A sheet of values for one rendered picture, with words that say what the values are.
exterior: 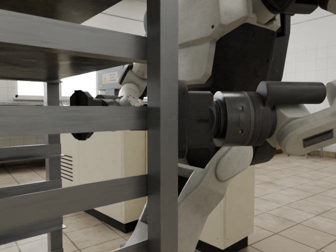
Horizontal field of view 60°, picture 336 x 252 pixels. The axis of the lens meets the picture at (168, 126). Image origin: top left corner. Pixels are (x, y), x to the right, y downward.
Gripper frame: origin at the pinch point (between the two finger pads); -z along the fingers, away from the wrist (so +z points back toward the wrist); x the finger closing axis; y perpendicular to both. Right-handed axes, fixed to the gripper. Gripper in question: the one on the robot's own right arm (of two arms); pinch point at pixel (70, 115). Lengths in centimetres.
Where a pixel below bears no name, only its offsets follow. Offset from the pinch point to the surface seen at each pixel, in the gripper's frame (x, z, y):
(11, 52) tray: 8.2, -30.9, 17.2
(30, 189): -17.6, -4.8, -8.1
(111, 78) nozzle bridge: 23, 122, -65
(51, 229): -27.8, -2.0, -4.7
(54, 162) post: -11.8, 0.3, -5.5
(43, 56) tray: 8.2, -27.5, 18.6
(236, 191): -47, 115, 24
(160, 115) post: 0.8, -23.3, 32.9
